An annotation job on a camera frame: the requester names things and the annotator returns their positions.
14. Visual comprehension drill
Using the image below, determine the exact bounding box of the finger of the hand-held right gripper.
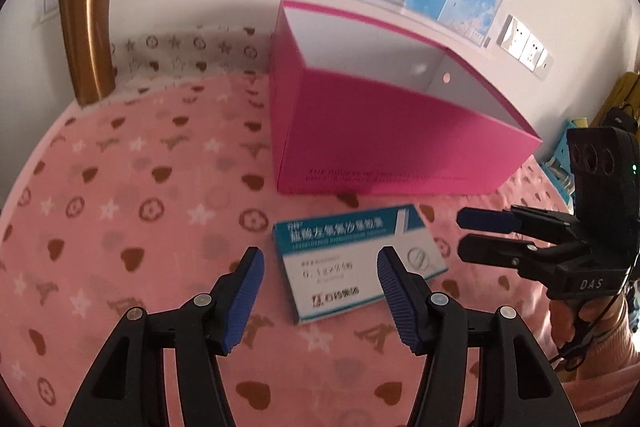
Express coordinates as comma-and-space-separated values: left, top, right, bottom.
457, 232, 581, 283
456, 205, 576, 238

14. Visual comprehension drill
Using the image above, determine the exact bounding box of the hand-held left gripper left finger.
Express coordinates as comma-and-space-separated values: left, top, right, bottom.
62, 246, 266, 427

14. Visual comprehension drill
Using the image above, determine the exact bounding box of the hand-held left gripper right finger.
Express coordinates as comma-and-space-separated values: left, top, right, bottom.
376, 246, 573, 427

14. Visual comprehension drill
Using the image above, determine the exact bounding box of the white and blue medicine box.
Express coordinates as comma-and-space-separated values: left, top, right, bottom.
271, 203, 449, 325

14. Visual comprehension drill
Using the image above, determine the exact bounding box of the pink cardboard box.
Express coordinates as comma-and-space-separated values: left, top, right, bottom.
270, 0, 543, 196

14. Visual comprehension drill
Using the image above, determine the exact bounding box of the person's right forearm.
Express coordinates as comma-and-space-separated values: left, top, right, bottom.
575, 292, 640, 388

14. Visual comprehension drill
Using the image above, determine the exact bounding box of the yellow cloth cover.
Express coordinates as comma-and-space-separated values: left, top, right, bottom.
605, 72, 640, 128

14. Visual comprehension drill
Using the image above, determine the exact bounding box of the gold metal tumbler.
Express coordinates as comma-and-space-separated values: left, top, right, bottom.
56, 0, 118, 105

